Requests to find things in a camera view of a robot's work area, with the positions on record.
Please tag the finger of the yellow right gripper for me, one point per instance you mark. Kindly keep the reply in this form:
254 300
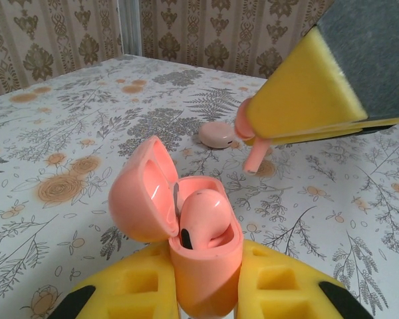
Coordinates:
319 133
302 93

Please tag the coral pink earbud charging case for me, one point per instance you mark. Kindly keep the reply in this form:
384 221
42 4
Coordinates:
206 276

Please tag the pale pink round case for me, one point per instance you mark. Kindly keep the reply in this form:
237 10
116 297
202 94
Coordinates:
217 134

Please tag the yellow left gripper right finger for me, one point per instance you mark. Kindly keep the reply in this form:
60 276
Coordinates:
286 292

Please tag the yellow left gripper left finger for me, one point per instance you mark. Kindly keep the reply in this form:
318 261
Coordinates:
136 292

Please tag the floral patterned table cover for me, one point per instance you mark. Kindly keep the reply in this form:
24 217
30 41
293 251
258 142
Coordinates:
86 133

